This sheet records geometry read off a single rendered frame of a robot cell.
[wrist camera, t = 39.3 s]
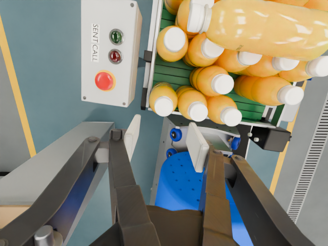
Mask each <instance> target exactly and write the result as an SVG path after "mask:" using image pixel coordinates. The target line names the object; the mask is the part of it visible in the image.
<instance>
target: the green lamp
mask: <svg viewBox="0 0 328 246"><path fill-rule="evenodd" d="M110 38H111V40H112V41H113V42H114V43H120V42H121V41H122V35H121V33H120V32H119V31H117V30H114V31H112V32H111V34H110Z"/></svg>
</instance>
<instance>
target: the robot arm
mask: <svg viewBox="0 0 328 246"><path fill-rule="evenodd" d="M140 121H141V116H140V115H139V114H136V115H135V116H134V118H133V120H132V122H131V124H130V126H129V128H128V129H122V128H121V129H117V128H115V129H111V130H110V131H109V141H106V142H100V138H98V137H88V138H86V139H84V141H83V142H82V143H81V145H80V146H79V147H78V148H77V150H76V151H75V152H74V153H73V155H72V156H71V157H70V158H69V160H68V161H67V162H66V163H65V165H64V166H63V167H62V168H61V169H60V171H59V172H58V173H57V174H56V176H55V177H54V178H53V180H52V181H51V182H50V183H49V185H48V186H47V187H46V188H45V190H44V191H43V192H42V193H41V195H40V196H39V197H38V198H37V199H36V200H35V202H34V203H33V204H32V205H31V207H29V208H28V209H27V210H26V211H25V212H23V213H22V214H21V215H19V216H18V217H16V218H15V219H14V220H12V221H11V222H10V223H9V224H7V225H6V226H5V227H3V228H2V229H0V246H63V243H64V241H65V239H66V237H67V235H68V233H69V231H70V228H71V226H72V224H73V222H74V220H75V218H76V216H77V213H78V211H79V209H80V207H81V205H82V202H83V200H84V198H85V196H86V193H87V191H88V189H89V187H90V185H91V182H92V180H93V178H94V176H95V174H96V171H97V169H98V167H99V164H100V163H108V173H109V186H110V200H111V213H112V227H110V228H109V229H108V230H107V231H106V232H104V233H103V234H102V235H101V236H100V237H98V238H97V239H96V240H95V241H94V242H92V243H91V244H90V245H89V246H240V245H239V244H238V243H237V242H236V241H235V240H234V239H233V234H232V223H231V213H230V202H229V200H228V199H226V184H227V187H228V189H229V191H230V194H231V196H232V198H233V200H234V202H235V204H236V207H237V209H238V211H239V214H240V216H241V218H242V220H243V223H244V225H245V227H246V230H247V232H248V234H249V236H250V239H251V241H252V243H253V246H316V245H315V244H314V243H313V242H312V241H310V240H309V239H308V238H307V237H306V236H305V235H304V234H303V233H302V232H301V231H300V229H299V228H298V227H297V225H296V224H295V223H294V222H293V220H292V219H291V218H290V217H289V215H288V214H287V213H286V212H285V210H284V209H283V208H282V206H281V205H280V204H279V202H278V201H277V200H276V199H275V197H274V196H273V195H272V193H271V192H270V191H269V189H268V188H267V187H266V185H265V184H264V183H263V182H262V180H261V179H260V178H259V176H258V175H257V174H256V172H255V171H254V170H253V169H252V167H251V166H250V165H249V163H248V162H247V161H246V159H245V158H243V157H242V156H240V155H232V156H231V158H228V157H225V156H224V155H223V152H221V151H219V150H217V149H215V147H214V146H213V144H212V143H211V142H210V141H209V140H205V139H204V137H203V136H202V134H201V132H200V131H199V129H198V127H197V126H196V124H195V123H194V122H190V123H189V127H188V131H187V136H186V141H185V142H186V145H187V148H188V151H189V154H190V157H191V160H192V163H193V166H194V169H195V171H196V172H203V169H204V167H205V170H204V174H203V177H202V179H203V182H202V189H201V195H200V202H199V209H198V210H193V209H182V210H174V211H172V210H168V209H165V208H162V207H159V206H155V205H146V204H145V201H144V197H143V194H142V191H141V188H140V185H136V182H135V178H134V175H133V171H132V168H131V164H130V161H131V158H132V155H133V152H134V148H135V145H136V142H137V139H138V136H139V130H140ZM225 182H226V184H225Z"/></svg>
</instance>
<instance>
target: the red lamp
mask: <svg viewBox="0 0 328 246"><path fill-rule="evenodd" d="M109 58H110V60H111V61H112V62H119V61H120V60H121V55H120V53H119V52H118V51H111V52H110V54H109Z"/></svg>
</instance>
